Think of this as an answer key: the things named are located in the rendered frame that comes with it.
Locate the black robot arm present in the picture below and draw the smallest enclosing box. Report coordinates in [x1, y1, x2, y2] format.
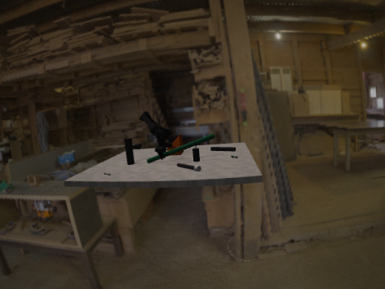
[139, 111, 176, 148]

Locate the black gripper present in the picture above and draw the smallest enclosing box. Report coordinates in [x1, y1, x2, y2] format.
[155, 138, 169, 160]

